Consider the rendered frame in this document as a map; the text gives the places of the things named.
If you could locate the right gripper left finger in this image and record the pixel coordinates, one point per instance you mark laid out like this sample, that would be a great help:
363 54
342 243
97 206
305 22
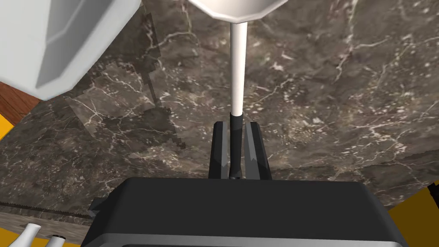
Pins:
218 154

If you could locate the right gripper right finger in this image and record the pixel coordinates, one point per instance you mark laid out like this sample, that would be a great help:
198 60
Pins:
255 154

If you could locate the white bottle with black cap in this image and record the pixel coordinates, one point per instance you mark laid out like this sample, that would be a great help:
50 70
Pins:
55 241

